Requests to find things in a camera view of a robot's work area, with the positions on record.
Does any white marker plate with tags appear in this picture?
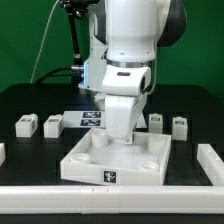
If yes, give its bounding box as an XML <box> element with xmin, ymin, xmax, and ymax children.
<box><xmin>61</xmin><ymin>110</ymin><xmax>148</xmax><ymax>129</ymax></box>

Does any black cable bundle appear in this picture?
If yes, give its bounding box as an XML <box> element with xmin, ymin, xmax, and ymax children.
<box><xmin>35</xmin><ymin>66</ymin><xmax>84</xmax><ymax>84</ymax></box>

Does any white square tabletop tray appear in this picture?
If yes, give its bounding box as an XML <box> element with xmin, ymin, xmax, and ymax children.
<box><xmin>60</xmin><ymin>128</ymin><xmax>171</xmax><ymax>186</ymax></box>

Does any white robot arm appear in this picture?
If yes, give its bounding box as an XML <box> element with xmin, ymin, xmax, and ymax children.
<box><xmin>79</xmin><ymin>0</ymin><xmax>187</xmax><ymax>143</ymax></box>

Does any white cable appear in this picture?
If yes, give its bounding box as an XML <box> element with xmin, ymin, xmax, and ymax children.
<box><xmin>29</xmin><ymin>0</ymin><xmax>60</xmax><ymax>84</ymax></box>

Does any white U-shaped obstacle fence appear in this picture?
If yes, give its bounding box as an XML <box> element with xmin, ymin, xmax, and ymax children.
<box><xmin>0</xmin><ymin>143</ymin><xmax>224</xmax><ymax>215</ymax></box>

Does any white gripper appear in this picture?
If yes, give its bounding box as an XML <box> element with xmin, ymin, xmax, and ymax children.
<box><xmin>105</xmin><ymin>94</ymin><xmax>147</xmax><ymax>141</ymax></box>

